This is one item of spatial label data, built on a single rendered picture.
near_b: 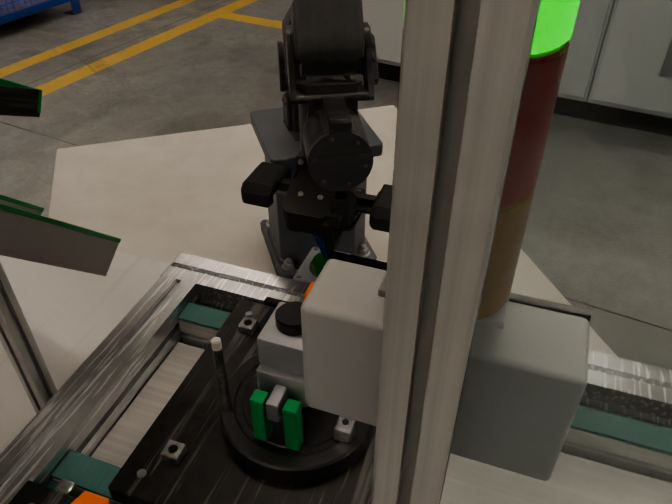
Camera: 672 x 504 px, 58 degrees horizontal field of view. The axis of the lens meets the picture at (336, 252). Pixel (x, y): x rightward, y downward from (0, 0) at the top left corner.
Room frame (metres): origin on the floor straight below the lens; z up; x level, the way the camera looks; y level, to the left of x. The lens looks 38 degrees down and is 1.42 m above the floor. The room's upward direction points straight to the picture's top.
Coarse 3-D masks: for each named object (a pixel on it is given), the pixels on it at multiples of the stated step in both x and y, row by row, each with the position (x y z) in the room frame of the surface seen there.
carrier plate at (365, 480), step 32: (224, 352) 0.41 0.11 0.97; (256, 352) 0.41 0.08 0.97; (192, 384) 0.37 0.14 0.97; (160, 416) 0.34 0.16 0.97; (192, 416) 0.34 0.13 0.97; (160, 448) 0.30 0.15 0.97; (192, 448) 0.30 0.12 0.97; (224, 448) 0.30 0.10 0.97; (128, 480) 0.27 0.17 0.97; (160, 480) 0.27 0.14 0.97; (192, 480) 0.27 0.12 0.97; (224, 480) 0.27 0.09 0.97; (256, 480) 0.27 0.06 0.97; (352, 480) 0.27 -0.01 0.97
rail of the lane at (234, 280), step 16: (192, 256) 0.58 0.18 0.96; (176, 272) 0.55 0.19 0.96; (192, 272) 0.55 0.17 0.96; (208, 272) 0.55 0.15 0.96; (224, 272) 0.55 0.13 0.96; (240, 272) 0.55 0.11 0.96; (256, 272) 0.55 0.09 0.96; (208, 288) 0.52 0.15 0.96; (224, 288) 0.52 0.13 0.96; (240, 288) 0.52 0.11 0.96; (256, 288) 0.52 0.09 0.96; (272, 288) 0.53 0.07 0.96; (288, 288) 0.52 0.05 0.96; (304, 288) 0.52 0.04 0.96; (208, 304) 0.52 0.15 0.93; (224, 304) 0.52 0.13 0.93; (272, 304) 0.49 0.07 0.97
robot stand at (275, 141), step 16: (256, 112) 0.77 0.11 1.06; (272, 112) 0.77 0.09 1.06; (256, 128) 0.73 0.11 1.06; (272, 128) 0.73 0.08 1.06; (368, 128) 0.73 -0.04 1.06; (272, 144) 0.68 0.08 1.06; (288, 144) 0.68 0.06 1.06; (272, 160) 0.64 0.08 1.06; (288, 160) 0.65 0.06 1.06; (272, 208) 0.71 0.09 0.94; (272, 224) 0.72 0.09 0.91; (272, 240) 0.72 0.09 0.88; (288, 240) 0.67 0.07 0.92; (304, 240) 0.66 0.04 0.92; (352, 240) 0.68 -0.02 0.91; (272, 256) 0.69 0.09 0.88; (288, 256) 0.67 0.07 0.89; (304, 256) 0.66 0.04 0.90; (368, 256) 0.69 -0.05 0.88; (288, 272) 0.65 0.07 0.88
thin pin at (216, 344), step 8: (216, 344) 0.33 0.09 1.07; (216, 352) 0.33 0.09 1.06; (216, 360) 0.33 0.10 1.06; (216, 368) 0.33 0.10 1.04; (224, 368) 0.33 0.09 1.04; (224, 376) 0.33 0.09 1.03; (224, 384) 0.33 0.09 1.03; (224, 392) 0.33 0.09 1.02; (224, 400) 0.33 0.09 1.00; (224, 408) 0.33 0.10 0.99
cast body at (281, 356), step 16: (288, 304) 0.35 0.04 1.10; (272, 320) 0.34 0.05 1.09; (288, 320) 0.33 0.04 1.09; (272, 336) 0.32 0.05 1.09; (288, 336) 0.32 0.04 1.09; (272, 352) 0.32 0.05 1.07; (288, 352) 0.31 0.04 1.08; (272, 368) 0.32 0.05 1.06; (288, 368) 0.31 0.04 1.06; (272, 384) 0.31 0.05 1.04; (288, 384) 0.31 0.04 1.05; (272, 400) 0.29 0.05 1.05; (304, 400) 0.30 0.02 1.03; (272, 416) 0.29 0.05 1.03
